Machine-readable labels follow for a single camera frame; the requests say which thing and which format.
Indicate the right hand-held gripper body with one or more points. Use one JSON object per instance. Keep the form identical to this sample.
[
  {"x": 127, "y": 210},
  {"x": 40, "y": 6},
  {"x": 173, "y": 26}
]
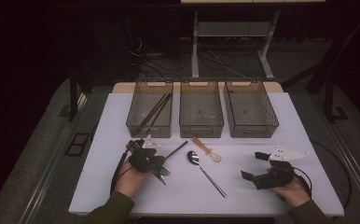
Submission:
[{"x": 277, "y": 177}]

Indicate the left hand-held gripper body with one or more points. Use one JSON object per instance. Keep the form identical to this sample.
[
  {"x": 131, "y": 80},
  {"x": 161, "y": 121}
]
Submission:
[{"x": 144, "y": 160}]

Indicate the person's left hand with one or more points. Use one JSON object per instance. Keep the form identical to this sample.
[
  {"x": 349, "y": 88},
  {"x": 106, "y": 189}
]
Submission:
[{"x": 130, "y": 182}]

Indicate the metal floor rail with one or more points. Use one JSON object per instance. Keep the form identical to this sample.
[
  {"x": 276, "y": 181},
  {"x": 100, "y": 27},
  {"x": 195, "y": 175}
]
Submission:
[
  {"x": 355, "y": 165},
  {"x": 44, "y": 186}
]

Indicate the white metal frame desk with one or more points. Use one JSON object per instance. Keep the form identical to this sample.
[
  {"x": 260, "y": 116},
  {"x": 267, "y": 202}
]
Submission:
[{"x": 194, "y": 46}]

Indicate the steel spoon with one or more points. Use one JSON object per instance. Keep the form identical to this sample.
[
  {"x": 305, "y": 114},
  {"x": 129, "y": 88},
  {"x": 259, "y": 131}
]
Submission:
[{"x": 193, "y": 157}]

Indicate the white table mat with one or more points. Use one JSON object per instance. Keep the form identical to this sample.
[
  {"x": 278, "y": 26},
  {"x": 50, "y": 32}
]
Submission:
[{"x": 184, "y": 202}]

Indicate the black floor socket frame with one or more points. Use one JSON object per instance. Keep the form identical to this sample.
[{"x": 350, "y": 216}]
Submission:
[{"x": 75, "y": 154}]

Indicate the smoky clear plastic bin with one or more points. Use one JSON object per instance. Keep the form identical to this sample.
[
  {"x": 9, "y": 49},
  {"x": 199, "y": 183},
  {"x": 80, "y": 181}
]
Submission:
[
  {"x": 200, "y": 105},
  {"x": 144, "y": 102},
  {"x": 249, "y": 105}
]

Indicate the brown chopstick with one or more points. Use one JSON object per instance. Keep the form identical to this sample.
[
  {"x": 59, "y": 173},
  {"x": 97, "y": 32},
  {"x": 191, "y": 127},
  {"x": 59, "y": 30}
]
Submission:
[{"x": 151, "y": 112}]

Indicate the black metal stand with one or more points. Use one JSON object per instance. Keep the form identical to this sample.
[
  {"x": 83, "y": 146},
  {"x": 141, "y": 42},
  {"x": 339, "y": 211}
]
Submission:
[
  {"x": 329, "y": 102},
  {"x": 73, "y": 99}
]

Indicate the person's right hand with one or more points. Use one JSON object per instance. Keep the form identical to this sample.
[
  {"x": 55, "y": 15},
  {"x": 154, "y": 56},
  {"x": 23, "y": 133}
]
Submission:
[{"x": 294, "y": 193}]

